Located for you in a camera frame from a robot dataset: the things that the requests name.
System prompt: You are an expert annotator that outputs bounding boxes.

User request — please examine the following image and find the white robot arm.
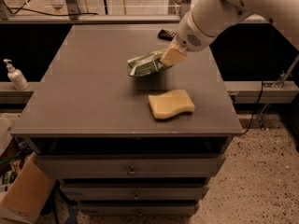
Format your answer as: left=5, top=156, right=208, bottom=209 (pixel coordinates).
left=161, top=0, right=299, bottom=66

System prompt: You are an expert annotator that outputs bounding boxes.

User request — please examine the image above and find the cardboard box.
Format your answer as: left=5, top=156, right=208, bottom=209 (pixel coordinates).
left=0, top=113, right=55, bottom=224

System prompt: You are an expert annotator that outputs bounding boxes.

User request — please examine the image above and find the white pump bottle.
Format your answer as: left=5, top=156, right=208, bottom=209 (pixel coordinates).
left=3, top=59, right=29, bottom=91

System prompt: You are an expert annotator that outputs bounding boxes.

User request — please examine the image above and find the green jalapeno chip bag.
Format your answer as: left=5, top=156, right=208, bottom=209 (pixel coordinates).
left=127, top=49, right=169, bottom=77

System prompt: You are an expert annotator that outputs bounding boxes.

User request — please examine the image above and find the black cable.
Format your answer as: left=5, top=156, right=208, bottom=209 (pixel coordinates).
left=0, top=0, right=100, bottom=18

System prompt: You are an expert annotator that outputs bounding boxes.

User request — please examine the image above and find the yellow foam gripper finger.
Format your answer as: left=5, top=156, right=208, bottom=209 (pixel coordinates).
left=160, top=38, right=188, bottom=66

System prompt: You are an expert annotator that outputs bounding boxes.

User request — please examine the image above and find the grey metal shelf rail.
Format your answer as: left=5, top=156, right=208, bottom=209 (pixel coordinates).
left=0, top=13, right=270, bottom=25

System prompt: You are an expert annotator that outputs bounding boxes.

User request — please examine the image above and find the grey drawer cabinet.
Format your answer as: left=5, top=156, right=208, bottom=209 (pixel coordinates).
left=10, top=23, right=244, bottom=217

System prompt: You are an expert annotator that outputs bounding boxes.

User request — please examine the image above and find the yellow sponge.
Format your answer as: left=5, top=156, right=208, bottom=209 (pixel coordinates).
left=149, top=90, right=195, bottom=119

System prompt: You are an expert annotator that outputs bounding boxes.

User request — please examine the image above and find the black ridged object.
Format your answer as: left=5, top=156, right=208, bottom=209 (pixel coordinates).
left=158, top=29, right=176, bottom=41

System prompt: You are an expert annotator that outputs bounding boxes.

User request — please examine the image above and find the middle grey drawer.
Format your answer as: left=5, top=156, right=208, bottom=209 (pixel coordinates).
left=60, top=183, right=209, bottom=201

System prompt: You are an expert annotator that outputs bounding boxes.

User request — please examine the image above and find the top grey drawer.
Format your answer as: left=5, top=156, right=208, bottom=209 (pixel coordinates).
left=34, top=154, right=226, bottom=179

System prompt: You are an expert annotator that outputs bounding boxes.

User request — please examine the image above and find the grey drawer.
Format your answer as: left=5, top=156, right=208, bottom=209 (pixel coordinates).
left=34, top=154, right=226, bottom=179
left=60, top=183, right=209, bottom=201
left=78, top=201, right=199, bottom=216

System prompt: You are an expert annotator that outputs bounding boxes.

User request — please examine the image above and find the bottom grey drawer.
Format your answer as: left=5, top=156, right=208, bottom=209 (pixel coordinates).
left=78, top=201, right=199, bottom=216

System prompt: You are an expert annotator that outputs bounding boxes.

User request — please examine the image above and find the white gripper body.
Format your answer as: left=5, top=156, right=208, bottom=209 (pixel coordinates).
left=176, top=12, right=216, bottom=52

